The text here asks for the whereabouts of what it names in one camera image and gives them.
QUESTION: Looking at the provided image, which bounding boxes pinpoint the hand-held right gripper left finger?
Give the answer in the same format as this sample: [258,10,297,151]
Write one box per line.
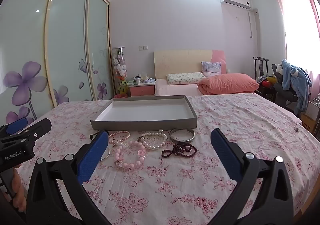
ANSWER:
[26,130,109,225]

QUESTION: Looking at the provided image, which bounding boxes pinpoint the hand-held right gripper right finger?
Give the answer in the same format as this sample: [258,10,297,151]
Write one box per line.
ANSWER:
[210,128,294,225]

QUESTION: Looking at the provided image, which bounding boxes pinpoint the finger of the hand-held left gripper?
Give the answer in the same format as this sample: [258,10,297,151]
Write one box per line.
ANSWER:
[0,117,29,138]
[15,118,52,142]

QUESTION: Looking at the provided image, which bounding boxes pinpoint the thin silver bangle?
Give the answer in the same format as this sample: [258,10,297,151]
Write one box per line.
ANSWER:
[99,147,110,163]

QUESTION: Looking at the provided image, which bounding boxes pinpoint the large pink bead bracelet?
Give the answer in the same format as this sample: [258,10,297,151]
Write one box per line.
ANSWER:
[114,139,147,168]

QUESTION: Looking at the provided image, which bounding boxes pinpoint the small pink pearl bracelet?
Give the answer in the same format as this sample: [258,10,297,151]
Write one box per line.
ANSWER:
[107,130,131,146]

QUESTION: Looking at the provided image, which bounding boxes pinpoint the dark brown bead bracelet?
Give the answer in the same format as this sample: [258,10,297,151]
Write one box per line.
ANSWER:
[169,127,195,143]

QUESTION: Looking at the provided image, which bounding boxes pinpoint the dark red bead bracelet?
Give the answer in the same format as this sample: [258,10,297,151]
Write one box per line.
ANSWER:
[161,143,198,158]

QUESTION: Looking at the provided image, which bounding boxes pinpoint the white pearl bracelet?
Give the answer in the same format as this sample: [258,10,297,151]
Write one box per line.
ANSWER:
[141,131,168,152]

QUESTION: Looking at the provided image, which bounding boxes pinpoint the grey cardboard tray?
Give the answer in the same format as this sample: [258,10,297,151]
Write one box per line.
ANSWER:
[90,95,198,132]

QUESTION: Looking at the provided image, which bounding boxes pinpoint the person's left hand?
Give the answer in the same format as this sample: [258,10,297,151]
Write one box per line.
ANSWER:
[10,165,27,214]

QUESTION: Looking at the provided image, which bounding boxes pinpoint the pink floral bedsheet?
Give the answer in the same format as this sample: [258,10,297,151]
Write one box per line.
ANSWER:
[15,94,320,225]

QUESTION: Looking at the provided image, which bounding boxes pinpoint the coral duvet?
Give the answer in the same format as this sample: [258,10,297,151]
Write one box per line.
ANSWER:
[197,73,260,96]

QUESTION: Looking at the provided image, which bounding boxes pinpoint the pink and white nightstand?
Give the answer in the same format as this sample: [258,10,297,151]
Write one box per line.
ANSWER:
[127,81,156,97]

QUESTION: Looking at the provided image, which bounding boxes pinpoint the pink bed mattress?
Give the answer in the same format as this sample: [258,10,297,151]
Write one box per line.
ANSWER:
[154,78,255,97]

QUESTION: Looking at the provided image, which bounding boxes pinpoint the colourful plush toys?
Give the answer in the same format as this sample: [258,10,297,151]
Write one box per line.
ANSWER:
[259,76,275,89]

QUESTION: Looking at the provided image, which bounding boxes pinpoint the grey office chair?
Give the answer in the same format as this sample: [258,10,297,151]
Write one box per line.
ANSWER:
[272,64,300,112]

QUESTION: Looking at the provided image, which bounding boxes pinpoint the white patterned pillow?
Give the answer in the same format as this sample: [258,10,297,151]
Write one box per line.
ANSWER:
[166,72,205,86]

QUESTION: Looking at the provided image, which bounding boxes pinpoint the lavender pillow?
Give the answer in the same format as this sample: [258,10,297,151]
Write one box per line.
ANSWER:
[201,61,222,75]

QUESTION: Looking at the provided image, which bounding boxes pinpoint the clear plush toy tube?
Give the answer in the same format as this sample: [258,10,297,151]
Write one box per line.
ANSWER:
[112,47,128,98]

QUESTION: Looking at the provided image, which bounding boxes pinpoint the dark wooden chair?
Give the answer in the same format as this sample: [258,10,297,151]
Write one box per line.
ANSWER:
[253,56,275,101]

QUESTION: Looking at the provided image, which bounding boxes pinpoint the floral glass sliding wardrobe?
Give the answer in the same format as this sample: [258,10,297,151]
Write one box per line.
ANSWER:
[0,0,115,125]

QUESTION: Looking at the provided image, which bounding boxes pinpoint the beige and pink headboard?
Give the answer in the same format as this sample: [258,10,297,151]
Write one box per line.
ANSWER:
[153,50,225,79]

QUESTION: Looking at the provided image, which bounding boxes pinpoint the blue garment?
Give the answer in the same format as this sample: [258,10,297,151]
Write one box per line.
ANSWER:
[280,59,312,115]

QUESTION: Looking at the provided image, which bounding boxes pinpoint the white air conditioner pipe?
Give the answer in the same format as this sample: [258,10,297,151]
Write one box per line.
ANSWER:
[247,10,253,40]

